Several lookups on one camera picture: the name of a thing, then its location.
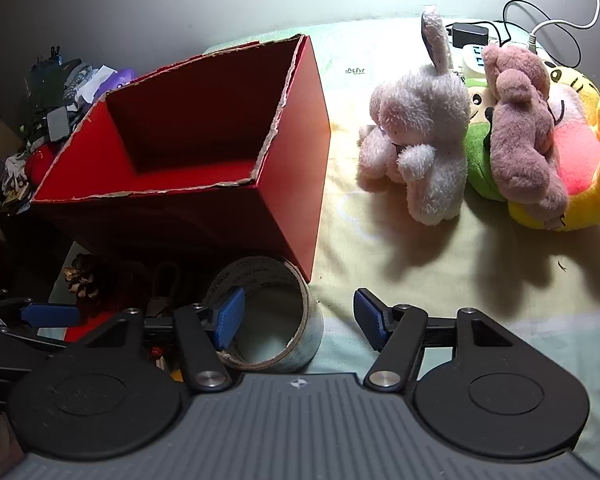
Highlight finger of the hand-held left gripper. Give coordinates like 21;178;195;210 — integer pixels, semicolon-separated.
0;289;82;333

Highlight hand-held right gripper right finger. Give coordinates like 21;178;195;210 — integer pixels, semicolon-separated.
353;287;518;394

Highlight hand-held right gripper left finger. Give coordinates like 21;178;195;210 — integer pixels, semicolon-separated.
75;286;247;394

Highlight red gift box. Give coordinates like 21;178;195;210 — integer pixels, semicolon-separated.
65;311;126;343

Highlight brown pine cone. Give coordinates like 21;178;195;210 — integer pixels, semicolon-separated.
64;252;106;303

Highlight clear packing tape roll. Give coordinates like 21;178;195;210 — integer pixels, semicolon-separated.
202;256;325;373

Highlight red cardboard box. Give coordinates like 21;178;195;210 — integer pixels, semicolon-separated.
30;34;331;283

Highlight small grey box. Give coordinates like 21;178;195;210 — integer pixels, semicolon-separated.
47;107;71;141

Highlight green plush toy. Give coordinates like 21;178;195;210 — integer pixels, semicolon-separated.
462;82;501;201

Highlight dark green bag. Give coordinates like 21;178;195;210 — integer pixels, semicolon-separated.
30;57;83;111

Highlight crumpled white tissue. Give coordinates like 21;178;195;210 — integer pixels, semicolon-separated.
77;65;112;103

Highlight mauve plush toy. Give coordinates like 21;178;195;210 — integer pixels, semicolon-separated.
481;45;570;221

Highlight yellow plush toy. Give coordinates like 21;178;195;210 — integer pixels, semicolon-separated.
507;57;600;233

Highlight purple tissue packet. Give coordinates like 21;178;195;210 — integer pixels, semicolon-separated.
100;67;138;93

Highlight white power strip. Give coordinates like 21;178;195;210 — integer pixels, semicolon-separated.
459;39;548;86

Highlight black power adapter with cable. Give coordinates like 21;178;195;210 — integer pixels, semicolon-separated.
490;0;581;68

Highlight white cable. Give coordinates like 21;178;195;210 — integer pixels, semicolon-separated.
527;0;600;48

